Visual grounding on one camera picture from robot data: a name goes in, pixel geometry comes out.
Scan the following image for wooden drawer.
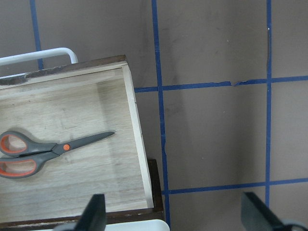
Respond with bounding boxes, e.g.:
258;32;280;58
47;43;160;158
0;55;154;223

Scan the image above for grey orange scissors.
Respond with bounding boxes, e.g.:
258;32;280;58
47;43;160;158
0;131;115;179

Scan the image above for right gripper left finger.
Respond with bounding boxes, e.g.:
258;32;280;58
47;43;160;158
53;194;106;231

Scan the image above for white drawer handle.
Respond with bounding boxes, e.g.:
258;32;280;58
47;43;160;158
0;48;78;66

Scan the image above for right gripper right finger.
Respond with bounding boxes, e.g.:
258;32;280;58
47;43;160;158
241;192;308;231

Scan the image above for white foam tray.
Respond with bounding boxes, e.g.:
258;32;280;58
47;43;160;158
105;219;170;231

